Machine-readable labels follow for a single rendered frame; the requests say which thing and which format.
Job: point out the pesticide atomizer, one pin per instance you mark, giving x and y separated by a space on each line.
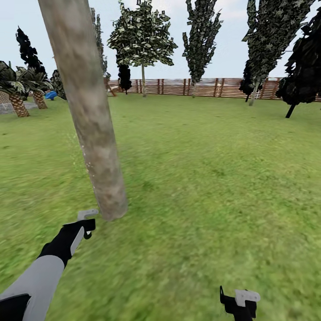
87 234

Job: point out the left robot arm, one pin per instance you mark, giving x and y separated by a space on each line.
29 297

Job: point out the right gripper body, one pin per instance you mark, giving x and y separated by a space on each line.
238 311

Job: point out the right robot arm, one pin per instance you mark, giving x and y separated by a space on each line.
242 306

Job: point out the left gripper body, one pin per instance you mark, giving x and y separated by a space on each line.
89 224

